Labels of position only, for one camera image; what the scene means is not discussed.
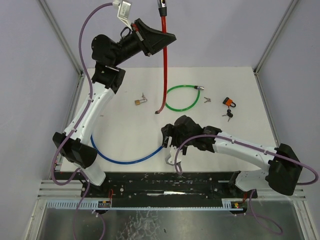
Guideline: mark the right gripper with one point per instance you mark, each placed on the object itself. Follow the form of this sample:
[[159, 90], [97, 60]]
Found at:
[[169, 130]]

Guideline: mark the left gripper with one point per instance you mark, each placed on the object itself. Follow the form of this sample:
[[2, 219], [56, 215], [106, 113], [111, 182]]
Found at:
[[150, 37]]

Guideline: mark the red cable lock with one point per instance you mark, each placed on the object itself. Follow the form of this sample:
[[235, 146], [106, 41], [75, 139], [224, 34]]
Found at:
[[162, 8]]

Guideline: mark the green cable lock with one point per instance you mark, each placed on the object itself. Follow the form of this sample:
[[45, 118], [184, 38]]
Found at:
[[183, 97]]

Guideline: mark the brass padlock with key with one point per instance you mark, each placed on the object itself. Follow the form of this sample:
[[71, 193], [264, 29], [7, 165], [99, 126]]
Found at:
[[140, 101]]

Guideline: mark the black padlock keys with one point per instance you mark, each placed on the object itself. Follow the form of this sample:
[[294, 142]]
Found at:
[[228, 114]]

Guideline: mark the orange padlock with keys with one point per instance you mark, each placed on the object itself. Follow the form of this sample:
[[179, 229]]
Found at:
[[229, 102]]

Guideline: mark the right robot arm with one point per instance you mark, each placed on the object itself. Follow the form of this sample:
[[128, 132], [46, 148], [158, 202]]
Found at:
[[278, 167]]

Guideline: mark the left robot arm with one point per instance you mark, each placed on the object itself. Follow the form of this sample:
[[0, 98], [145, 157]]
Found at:
[[73, 142]]

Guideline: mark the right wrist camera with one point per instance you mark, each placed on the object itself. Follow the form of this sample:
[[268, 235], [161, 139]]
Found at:
[[171, 153]]

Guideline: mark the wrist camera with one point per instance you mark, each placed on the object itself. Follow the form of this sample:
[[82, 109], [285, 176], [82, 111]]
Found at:
[[171, 153], [123, 8]]

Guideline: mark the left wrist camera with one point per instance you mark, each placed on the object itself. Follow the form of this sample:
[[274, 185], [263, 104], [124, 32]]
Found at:
[[123, 8]]

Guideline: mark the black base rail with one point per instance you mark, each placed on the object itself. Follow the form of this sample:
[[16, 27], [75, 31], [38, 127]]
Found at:
[[217, 185]]

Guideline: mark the left aluminium frame post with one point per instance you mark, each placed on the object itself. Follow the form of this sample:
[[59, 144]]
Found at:
[[60, 36]]

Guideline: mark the aluminium frame post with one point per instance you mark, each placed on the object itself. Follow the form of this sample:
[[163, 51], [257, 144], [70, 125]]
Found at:
[[276, 34], [60, 36]]

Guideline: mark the right aluminium frame post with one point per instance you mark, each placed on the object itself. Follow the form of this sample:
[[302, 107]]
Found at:
[[276, 34]]

